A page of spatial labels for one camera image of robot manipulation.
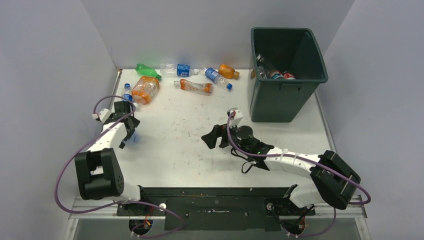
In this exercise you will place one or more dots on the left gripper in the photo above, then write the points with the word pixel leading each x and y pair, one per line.
pixel 135 124

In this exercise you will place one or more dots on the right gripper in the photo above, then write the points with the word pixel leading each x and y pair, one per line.
pixel 218 131

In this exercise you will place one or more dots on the slim blue label bottle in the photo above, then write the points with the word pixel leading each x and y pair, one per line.
pixel 127 94

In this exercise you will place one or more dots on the blue label bottle edge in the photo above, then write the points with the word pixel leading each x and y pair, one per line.
pixel 134 139

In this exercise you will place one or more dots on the clear bottle silver cap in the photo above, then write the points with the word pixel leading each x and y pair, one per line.
pixel 264 66

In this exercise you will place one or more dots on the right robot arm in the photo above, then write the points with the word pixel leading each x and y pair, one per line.
pixel 333 181

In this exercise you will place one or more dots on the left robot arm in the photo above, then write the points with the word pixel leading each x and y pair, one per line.
pixel 98 172

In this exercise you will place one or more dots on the dark green plastic bin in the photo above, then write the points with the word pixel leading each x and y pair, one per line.
pixel 289 49

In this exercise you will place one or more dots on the large orange label bottle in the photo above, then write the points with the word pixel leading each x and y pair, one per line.
pixel 145 90

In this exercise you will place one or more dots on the green plastic bottle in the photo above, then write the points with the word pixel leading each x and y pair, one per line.
pixel 144 70

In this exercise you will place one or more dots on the clear bottle blue label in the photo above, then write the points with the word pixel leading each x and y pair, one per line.
pixel 177 70

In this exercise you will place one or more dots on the flattened orange label bottle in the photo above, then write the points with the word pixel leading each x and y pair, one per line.
pixel 186 85

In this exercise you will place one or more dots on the blue label bottle blue cap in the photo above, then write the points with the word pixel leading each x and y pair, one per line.
pixel 218 79

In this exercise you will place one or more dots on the orange juice bottle far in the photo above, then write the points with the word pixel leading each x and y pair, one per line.
pixel 228 72

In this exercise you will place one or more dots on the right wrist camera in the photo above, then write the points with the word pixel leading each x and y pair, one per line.
pixel 235 116

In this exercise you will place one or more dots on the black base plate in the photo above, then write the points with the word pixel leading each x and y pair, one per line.
pixel 217 209

